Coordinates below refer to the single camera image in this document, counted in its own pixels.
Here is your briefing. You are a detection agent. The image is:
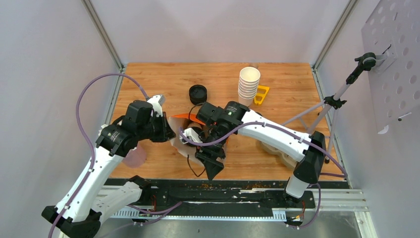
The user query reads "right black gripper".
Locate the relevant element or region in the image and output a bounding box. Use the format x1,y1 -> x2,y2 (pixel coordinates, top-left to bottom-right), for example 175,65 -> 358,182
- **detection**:
194,124 -> 231,180

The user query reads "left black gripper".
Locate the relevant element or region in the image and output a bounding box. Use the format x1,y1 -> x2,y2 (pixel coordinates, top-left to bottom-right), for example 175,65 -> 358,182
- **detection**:
137,111 -> 177,142

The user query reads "orange paper takeout bag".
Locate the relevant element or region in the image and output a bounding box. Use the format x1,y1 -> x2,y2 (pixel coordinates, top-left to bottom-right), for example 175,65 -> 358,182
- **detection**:
169,102 -> 230,178

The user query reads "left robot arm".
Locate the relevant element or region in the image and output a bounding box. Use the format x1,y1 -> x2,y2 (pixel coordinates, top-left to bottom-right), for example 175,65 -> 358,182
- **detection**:
42,95 -> 175,238

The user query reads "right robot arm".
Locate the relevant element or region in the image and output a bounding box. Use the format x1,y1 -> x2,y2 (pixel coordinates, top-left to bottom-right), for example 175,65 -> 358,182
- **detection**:
196,101 -> 326,207

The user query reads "pink cup with packets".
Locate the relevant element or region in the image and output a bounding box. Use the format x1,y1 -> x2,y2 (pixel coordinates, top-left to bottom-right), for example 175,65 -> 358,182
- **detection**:
98,124 -> 148,169

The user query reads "stack of black lids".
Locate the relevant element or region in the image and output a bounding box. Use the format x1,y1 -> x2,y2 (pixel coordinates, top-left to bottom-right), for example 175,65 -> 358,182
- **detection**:
189,84 -> 208,105

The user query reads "yellow plastic holder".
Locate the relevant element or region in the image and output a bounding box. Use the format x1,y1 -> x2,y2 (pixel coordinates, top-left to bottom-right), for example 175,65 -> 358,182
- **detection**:
254,85 -> 270,105

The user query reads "brown pulp cup carrier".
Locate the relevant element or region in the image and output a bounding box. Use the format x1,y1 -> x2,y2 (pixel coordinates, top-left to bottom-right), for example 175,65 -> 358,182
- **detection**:
259,142 -> 308,170

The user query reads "stack of white paper cups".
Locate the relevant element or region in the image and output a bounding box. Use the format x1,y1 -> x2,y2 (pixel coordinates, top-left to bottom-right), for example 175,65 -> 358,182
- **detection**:
238,66 -> 261,107

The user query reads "grey tripod stand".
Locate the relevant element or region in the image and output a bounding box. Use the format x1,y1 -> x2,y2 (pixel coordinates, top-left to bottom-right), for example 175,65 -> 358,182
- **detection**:
282,52 -> 387,153

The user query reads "white perforated panel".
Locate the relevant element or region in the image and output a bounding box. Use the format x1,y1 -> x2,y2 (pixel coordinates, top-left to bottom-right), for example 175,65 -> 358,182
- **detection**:
361,0 -> 420,134

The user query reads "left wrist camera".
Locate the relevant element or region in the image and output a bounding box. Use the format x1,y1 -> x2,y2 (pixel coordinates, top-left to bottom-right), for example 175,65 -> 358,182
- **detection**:
147,94 -> 165,117

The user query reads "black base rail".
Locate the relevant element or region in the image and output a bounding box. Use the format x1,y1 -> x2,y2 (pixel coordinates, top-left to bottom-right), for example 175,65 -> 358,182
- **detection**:
98,178 -> 368,221

